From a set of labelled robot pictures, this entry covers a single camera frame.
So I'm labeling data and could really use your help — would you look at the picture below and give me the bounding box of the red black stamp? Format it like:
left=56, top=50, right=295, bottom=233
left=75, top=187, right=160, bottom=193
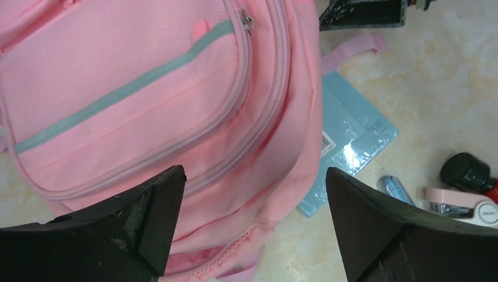
left=439, top=152, right=497, bottom=203

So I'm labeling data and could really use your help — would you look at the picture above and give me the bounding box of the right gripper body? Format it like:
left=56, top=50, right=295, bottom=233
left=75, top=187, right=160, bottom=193
left=319, top=0, right=433, bottom=32

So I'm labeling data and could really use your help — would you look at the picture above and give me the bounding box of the pink student backpack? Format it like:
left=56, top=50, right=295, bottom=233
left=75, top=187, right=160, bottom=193
left=1, top=1, right=386, bottom=281

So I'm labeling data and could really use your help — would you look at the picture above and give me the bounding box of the white pink eraser case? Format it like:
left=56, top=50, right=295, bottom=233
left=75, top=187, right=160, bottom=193
left=425, top=188, right=497, bottom=229

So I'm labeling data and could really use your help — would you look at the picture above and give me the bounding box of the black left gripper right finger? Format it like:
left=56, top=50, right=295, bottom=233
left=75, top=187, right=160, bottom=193
left=326, top=167, right=497, bottom=281

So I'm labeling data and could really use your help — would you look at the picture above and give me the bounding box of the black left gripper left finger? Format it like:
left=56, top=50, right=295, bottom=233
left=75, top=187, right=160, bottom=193
left=1, top=165, right=186, bottom=281

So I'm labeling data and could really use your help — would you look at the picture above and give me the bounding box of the light blue notebook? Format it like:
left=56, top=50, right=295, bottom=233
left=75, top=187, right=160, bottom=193
left=298, top=72, right=399, bottom=218

